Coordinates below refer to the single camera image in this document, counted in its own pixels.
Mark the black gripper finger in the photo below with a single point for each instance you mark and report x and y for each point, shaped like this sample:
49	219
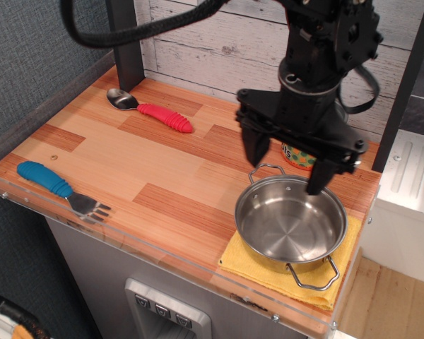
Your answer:
256	141
322	173

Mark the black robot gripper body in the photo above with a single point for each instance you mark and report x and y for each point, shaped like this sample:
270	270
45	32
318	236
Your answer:
306	121

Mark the silver steel pot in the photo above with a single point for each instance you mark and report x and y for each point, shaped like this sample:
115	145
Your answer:
287	230

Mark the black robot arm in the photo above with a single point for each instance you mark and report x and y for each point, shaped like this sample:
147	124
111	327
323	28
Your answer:
327	40

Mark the green orange patterned can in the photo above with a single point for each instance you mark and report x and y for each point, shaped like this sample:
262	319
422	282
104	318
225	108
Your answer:
300	159

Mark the grey dispenser panel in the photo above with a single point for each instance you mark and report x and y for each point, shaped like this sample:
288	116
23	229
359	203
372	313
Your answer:
158	315

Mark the grey cabinet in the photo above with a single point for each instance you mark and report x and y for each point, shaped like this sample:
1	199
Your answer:
101	270

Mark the red handled spoon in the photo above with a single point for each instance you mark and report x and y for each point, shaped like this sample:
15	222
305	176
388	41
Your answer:
123	100

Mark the dark grey right post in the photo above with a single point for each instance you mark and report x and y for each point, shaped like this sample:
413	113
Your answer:
408	81

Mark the dark grey vertical post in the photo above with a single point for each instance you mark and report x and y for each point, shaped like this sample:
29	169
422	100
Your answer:
128	58

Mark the blue handled fork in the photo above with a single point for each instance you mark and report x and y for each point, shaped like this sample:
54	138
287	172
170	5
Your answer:
85	207

